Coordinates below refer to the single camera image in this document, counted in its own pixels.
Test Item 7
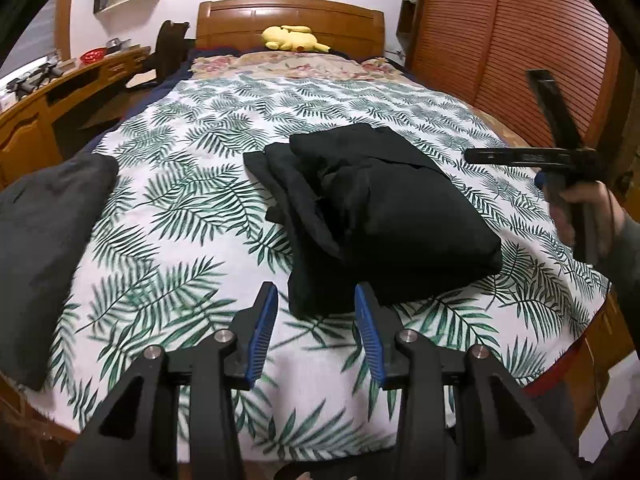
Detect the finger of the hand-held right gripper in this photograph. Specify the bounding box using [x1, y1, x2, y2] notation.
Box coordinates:
[464, 146, 572, 167]

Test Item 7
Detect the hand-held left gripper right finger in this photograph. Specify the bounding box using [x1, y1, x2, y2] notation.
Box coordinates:
[354, 281, 583, 480]

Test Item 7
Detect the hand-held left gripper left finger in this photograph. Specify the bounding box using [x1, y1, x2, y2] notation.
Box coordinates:
[57, 281, 279, 480]

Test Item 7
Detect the black shirt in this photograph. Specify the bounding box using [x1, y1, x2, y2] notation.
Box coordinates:
[243, 124, 503, 320]

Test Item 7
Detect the person's right forearm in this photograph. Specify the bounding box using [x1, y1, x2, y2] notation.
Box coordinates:
[595, 210, 640, 361]

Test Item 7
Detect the person's right hand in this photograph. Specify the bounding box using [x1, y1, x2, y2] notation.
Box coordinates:
[547, 179, 626, 265]

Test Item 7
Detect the orange patterned mattress cover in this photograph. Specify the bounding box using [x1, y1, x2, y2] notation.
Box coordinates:
[470, 104, 532, 147]

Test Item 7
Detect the wooden slatted wardrobe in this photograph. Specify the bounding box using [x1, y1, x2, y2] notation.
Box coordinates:
[407, 0, 623, 161]

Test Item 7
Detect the leaf print bed sheet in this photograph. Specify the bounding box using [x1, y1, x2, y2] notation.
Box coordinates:
[47, 72, 613, 463]

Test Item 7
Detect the wooden open shelf unit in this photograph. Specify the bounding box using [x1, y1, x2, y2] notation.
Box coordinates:
[395, 0, 424, 52]

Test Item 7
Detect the floral quilt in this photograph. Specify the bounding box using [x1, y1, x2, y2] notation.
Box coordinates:
[190, 51, 416, 82]

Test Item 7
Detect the dark grey cloth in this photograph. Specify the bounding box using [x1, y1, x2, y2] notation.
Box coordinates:
[0, 152, 120, 392]

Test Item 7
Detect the yellow plush toy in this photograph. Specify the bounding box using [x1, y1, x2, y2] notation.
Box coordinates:
[261, 25, 331, 55]

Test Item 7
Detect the dark brown chair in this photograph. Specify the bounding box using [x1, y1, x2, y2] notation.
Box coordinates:
[127, 20, 197, 90]

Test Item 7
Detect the wooden bed headboard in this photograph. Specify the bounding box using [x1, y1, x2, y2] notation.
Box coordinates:
[196, 0, 386, 58]

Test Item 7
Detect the wooden desk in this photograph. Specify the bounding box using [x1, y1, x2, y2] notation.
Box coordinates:
[0, 46, 152, 191]

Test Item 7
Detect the black cable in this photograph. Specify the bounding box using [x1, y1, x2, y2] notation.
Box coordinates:
[589, 337, 617, 443]

